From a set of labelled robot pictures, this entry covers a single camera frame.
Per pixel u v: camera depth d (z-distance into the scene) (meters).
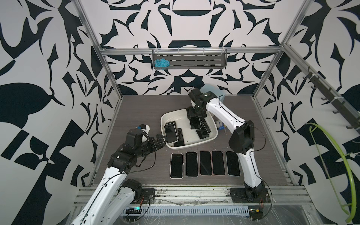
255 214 0.71
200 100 0.67
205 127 0.99
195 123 0.89
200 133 1.02
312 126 0.70
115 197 0.57
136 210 0.73
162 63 0.91
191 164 0.85
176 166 0.85
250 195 0.65
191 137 0.94
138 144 0.57
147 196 0.74
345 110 0.55
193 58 0.95
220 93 1.19
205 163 0.87
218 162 0.89
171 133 0.94
